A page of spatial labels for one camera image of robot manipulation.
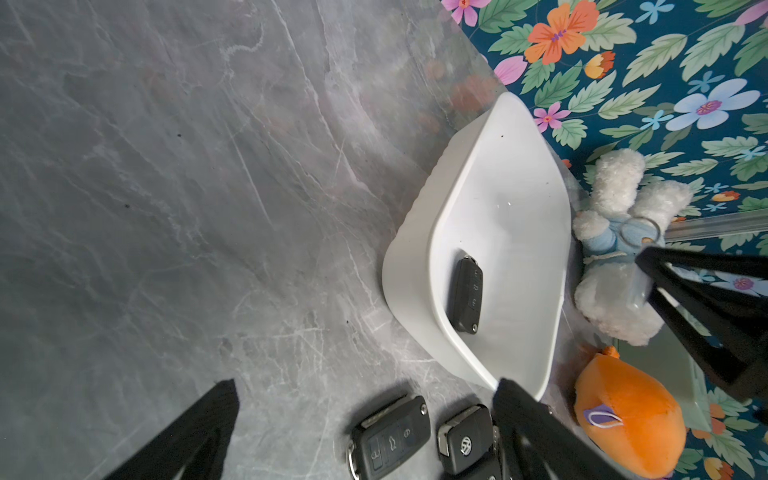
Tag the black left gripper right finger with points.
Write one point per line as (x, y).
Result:
(535, 445)

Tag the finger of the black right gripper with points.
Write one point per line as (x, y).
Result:
(724, 331)

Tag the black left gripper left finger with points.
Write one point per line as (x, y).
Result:
(194, 446)

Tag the black car key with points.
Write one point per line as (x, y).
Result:
(465, 296)
(388, 438)
(467, 445)

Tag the white plastic storage box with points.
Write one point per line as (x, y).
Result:
(496, 195)

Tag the green tissue box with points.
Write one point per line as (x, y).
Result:
(665, 359)

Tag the orange plush toy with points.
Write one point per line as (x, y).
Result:
(629, 415)

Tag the white plush bunny toy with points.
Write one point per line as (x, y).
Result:
(623, 218)

